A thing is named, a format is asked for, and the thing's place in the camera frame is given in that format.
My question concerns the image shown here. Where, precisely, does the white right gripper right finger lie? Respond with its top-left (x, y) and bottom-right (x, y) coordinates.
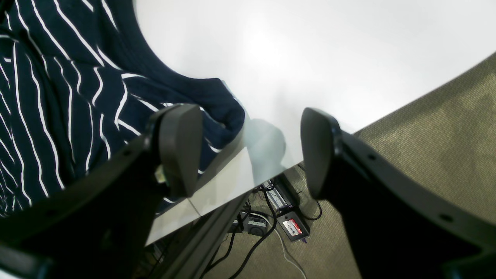
top-left (300, 108), bottom-right (496, 279)

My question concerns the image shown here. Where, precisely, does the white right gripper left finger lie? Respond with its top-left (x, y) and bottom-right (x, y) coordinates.
top-left (0, 104), bottom-right (203, 279)

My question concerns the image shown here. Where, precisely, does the navy white striped t-shirt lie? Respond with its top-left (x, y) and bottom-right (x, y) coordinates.
top-left (0, 0), bottom-right (246, 218)

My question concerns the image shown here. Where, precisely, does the black box red label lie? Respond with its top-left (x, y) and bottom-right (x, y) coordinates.
top-left (276, 211), bottom-right (310, 242)

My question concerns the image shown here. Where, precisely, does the black round adapter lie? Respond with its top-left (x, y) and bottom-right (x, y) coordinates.
top-left (242, 211), bottom-right (271, 237)

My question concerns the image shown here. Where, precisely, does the white floor cable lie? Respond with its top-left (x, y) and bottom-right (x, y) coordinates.
top-left (256, 211), bottom-right (308, 279)

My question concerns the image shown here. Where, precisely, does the black floor cable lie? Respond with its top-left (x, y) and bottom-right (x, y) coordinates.
top-left (201, 186), bottom-right (277, 279)

